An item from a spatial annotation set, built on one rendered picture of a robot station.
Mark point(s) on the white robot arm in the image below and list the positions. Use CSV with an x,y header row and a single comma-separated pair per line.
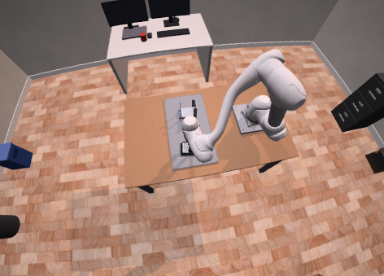
x,y
284,89

